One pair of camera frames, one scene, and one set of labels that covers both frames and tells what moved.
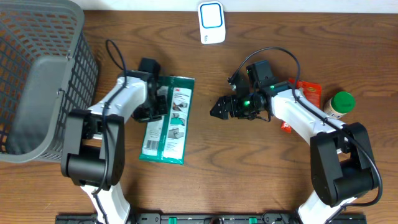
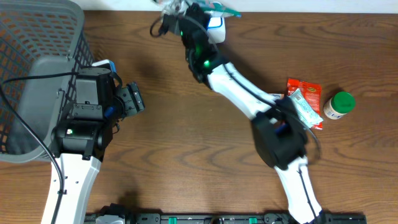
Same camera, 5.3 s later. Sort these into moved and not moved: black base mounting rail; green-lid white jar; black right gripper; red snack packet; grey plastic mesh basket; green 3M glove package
Moved: green 3M glove package; black right gripper; red snack packet
Not moved: grey plastic mesh basket; green-lid white jar; black base mounting rail
